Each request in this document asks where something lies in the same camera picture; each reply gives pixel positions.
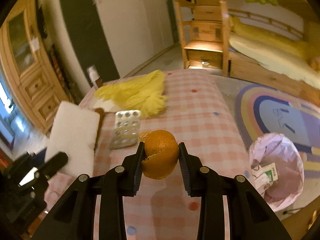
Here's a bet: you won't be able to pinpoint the yellow foam fruit net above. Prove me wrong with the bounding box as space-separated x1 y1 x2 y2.
94 70 167 118

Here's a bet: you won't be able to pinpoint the pink lined trash bin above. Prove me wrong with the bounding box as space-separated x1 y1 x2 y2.
248 133 304 212

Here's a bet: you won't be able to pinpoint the silver pill blister pack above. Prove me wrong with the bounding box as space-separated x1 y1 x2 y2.
110 109 141 150

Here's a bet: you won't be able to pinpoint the brown white spray bottle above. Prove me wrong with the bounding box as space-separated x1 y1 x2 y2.
87 65 103 89

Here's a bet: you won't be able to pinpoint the pastel rainbow rug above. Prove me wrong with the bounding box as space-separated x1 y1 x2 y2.
235 84 319 179

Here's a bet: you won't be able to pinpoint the wooden cabinet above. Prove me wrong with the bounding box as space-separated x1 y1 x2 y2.
1 0 67 134

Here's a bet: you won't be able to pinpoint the white wardrobe doors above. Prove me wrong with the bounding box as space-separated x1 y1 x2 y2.
95 0 174 77

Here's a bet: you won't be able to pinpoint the wooden bunk bed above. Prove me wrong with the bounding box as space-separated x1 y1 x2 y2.
227 0 319 105

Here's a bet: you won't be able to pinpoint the wooden stair drawers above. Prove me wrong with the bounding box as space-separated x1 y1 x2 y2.
174 0 230 76

